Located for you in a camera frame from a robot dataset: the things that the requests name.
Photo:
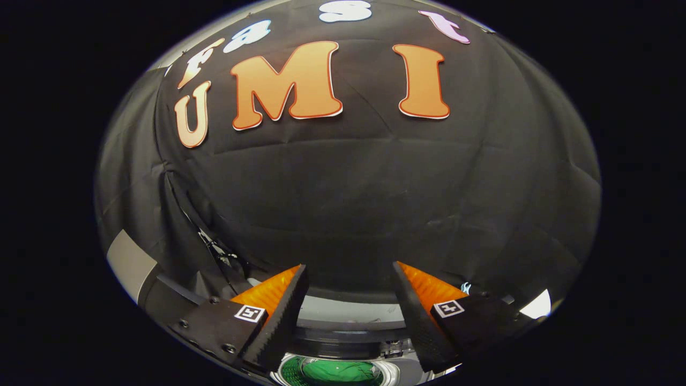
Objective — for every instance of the black backdrop cloth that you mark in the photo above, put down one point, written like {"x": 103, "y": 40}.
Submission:
{"x": 375, "y": 187}

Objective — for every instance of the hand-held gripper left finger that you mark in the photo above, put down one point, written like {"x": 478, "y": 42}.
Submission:
{"x": 281, "y": 316}

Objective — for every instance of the green polo shirt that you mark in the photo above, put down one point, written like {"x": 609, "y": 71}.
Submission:
{"x": 337, "y": 371}

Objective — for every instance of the grey washing machine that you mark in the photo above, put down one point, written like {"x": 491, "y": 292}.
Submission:
{"x": 399, "y": 370}

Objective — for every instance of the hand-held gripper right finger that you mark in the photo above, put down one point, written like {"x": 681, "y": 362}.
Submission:
{"x": 415, "y": 316}

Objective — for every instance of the grey box stand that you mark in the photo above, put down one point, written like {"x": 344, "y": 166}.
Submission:
{"x": 128, "y": 262}

